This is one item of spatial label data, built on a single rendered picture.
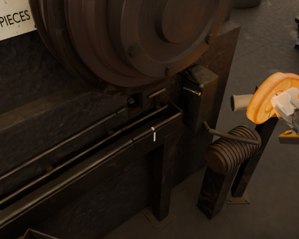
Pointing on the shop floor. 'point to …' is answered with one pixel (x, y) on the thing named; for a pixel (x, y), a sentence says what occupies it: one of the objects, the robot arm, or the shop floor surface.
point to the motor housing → (224, 168)
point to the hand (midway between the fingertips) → (271, 94)
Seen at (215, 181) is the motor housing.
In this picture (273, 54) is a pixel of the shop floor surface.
